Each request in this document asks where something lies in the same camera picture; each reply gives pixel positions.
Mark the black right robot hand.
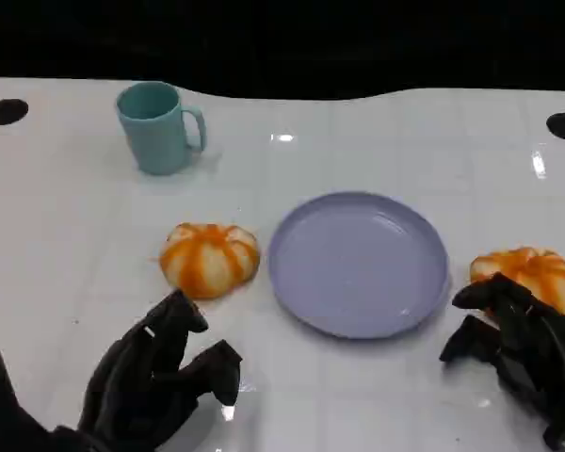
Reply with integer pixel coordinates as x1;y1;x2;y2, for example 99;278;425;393
439;271;565;451

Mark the pale green mug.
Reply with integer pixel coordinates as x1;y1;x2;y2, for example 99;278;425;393
116;80;208;176

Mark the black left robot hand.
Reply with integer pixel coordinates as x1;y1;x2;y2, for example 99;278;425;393
74;288;244;452

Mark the lilac plate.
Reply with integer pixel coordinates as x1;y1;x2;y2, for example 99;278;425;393
267;190;452;340

